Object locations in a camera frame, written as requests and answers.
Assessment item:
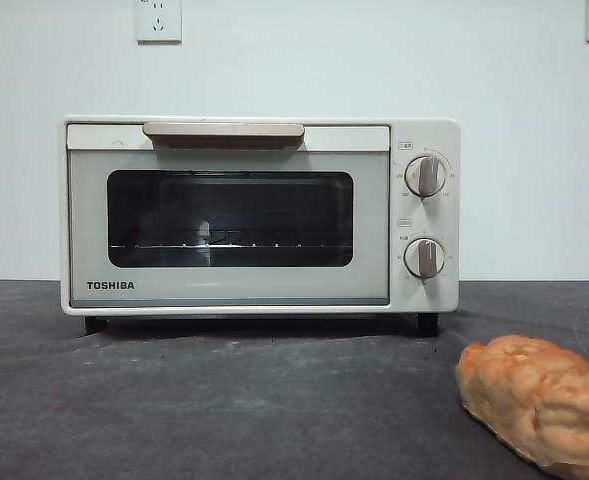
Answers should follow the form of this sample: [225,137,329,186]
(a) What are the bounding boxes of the glass oven door with handle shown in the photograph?
[66,121,392,308]

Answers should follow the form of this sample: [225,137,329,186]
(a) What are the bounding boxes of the white Toshiba toaster oven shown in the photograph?
[57,115,461,337]

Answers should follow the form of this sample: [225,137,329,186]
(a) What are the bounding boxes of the golden bread loaf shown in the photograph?
[454,335,589,480]

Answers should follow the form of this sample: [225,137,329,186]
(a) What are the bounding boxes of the metal wire oven rack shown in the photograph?
[107,241,326,250]

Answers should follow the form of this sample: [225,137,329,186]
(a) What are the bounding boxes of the beige oven knob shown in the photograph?
[403,154,448,199]
[403,237,447,280]

